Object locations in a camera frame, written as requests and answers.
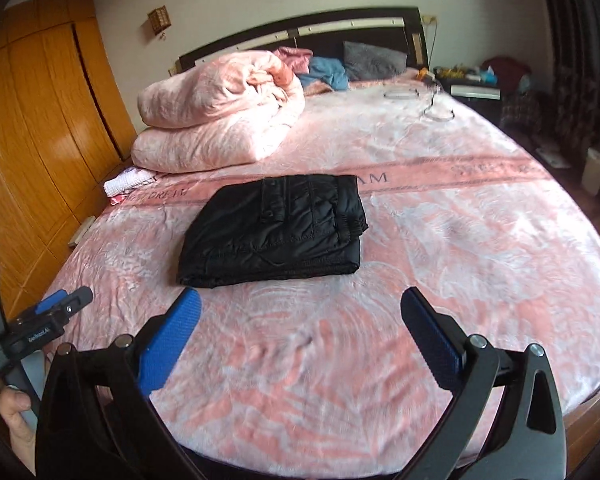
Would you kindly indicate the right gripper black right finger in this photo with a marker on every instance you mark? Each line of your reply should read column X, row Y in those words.
column 527, row 438

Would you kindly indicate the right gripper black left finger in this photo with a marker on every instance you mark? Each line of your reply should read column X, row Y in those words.
column 96, row 420

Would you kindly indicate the black pants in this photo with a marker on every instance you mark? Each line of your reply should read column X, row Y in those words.
column 275, row 229

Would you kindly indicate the person's left hand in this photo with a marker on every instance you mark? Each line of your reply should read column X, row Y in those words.
column 13, row 403

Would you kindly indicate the small white stool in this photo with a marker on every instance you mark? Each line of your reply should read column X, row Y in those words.
column 78, row 236

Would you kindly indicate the pink bed cover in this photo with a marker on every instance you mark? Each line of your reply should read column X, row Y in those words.
column 319, row 377

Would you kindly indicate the white pink folded towel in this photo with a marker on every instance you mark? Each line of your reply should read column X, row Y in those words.
column 128, row 180

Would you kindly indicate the wooden wardrobe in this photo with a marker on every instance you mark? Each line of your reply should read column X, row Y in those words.
column 64, row 130

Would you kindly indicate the white waste bin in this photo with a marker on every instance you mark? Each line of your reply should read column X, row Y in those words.
column 590, row 180

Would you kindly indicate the folded pink duvet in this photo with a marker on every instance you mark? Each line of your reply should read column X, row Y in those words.
column 235, row 110

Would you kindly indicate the dark patterned curtain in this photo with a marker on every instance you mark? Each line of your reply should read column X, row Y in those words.
column 571, row 110

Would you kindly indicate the cluttered nightstand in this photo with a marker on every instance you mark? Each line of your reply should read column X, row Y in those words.
column 468, row 87

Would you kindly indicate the red cloth on nightstand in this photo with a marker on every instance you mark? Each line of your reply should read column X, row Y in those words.
column 508, row 71

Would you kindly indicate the grey pillow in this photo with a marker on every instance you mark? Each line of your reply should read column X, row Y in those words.
column 364, row 62

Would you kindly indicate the blue cloth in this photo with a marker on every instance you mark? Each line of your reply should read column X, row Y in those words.
column 329, row 71

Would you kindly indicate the pink cloth by headboard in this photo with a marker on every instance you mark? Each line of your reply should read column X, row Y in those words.
column 297, row 59

